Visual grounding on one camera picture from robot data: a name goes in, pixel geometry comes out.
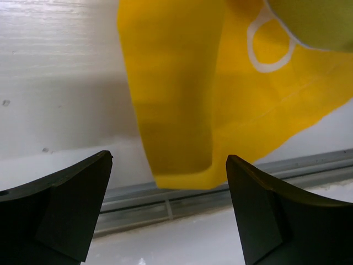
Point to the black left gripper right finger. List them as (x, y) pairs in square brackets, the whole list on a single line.
[(279, 223)]

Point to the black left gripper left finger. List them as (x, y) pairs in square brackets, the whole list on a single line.
[(52, 220)]

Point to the yellow pillowcase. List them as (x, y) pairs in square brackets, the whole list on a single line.
[(209, 79)]

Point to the aluminium rail frame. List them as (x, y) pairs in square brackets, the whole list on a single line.
[(141, 205)]

